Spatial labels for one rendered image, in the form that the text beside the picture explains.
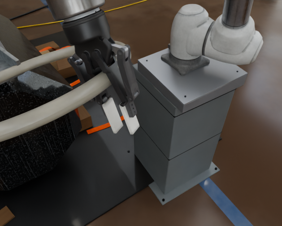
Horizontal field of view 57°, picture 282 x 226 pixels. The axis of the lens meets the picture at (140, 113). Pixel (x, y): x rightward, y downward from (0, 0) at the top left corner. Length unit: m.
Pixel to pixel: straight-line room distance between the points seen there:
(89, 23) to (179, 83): 0.83
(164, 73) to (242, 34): 0.39
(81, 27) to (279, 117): 2.25
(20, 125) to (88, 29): 0.18
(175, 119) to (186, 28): 0.41
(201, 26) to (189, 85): 0.26
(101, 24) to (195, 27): 0.77
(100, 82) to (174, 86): 0.76
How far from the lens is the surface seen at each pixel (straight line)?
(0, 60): 1.00
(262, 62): 3.19
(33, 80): 1.48
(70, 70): 2.71
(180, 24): 1.19
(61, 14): 0.44
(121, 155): 1.97
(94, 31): 0.44
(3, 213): 1.92
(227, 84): 1.27
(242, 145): 2.19
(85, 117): 2.11
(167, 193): 1.81
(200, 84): 1.22
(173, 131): 1.30
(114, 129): 0.54
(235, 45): 1.12
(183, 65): 1.28
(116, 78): 0.48
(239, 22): 1.08
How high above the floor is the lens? 1.60
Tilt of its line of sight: 45 degrees down
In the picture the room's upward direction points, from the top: straight up
